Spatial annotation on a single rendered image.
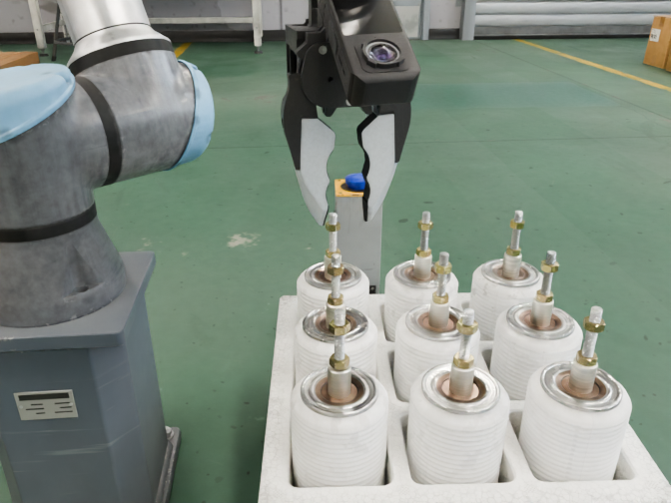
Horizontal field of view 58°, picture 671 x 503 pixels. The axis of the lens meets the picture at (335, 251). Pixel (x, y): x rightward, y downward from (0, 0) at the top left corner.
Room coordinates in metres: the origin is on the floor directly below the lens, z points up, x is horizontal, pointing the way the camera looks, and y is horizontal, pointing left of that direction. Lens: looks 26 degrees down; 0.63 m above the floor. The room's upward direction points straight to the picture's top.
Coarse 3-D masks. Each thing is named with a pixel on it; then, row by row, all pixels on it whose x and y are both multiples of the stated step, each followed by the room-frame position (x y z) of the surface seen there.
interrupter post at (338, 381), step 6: (330, 366) 0.47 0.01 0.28; (348, 366) 0.47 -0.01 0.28; (330, 372) 0.46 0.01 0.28; (336, 372) 0.46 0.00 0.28; (342, 372) 0.46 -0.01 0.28; (348, 372) 0.46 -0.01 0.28; (330, 378) 0.46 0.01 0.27; (336, 378) 0.46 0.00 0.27; (342, 378) 0.46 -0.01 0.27; (348, 378) 0.46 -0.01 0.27; (330, 384) 0.46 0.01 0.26; (336, 384) 0.46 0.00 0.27; (342, 384) 0.46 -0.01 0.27; (348, 384) 0.46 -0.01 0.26; (330, 390) 0.46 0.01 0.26; (336, 390) 0.46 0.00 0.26; (342, 390) 0.46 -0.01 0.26; (348, 390) 0.46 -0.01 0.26; (336, 396) 0.46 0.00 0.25; (342, 396) 0.46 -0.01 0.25
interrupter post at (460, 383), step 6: (474, 366) 0.47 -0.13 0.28; (450, 372) 0.47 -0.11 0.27; (456, 372) 0.46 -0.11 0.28; (462, 372) 0.46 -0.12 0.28; (468, 372) 0.46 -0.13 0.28; (450, 378) 0.47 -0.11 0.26; (456, 378) 0.46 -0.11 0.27; (462, 378) 0.46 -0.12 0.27; (468, 378) 0.46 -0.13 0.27; (450, 384) 0.47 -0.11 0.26; (456, 384) 0.46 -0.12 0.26; (462, 384) 0.46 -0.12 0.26; (468, 384) 0.46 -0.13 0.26; (450, 390) 0.47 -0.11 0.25; (456, 390) 0.46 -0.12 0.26; (462, 390) 0.46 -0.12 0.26; (468, 390) 0.46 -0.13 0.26
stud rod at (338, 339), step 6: (336, 312) 0.46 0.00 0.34; (342, 312) 0.46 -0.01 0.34; (336, 318) 0.46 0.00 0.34; (342, 318) 0.47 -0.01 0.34; (336, 324) 0.46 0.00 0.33; (342, 324) 0.46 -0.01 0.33; (336, 336) 0.46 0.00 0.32; (342, 336) 0.46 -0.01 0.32; (336, 342) 0.46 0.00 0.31; (342, 342) 0.46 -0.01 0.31; (336, 348) 0.46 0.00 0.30; (342, 348) 0.46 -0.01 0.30; (336, 354) 0.46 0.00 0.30; (342, 354) 0.46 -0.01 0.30
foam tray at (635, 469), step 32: (288, 320) 0.71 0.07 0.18; (288, 352) 0.63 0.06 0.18; (384, 352) 0.63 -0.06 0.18; (480, 352) 0.63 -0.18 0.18; (288, 384) 0.57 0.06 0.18; (384, 384) 0.57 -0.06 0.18; (288, 416) 0.51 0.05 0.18; (512, 416) 0.52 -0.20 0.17; (288, 448) 0.47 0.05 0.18; (512, 448) 0.47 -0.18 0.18; (640, 448) 0.47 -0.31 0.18; (288, 480) 0.43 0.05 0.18; (384, 480) 0.48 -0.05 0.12; (512, 480) 0.43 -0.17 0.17; (640, 480) 0.42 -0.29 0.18
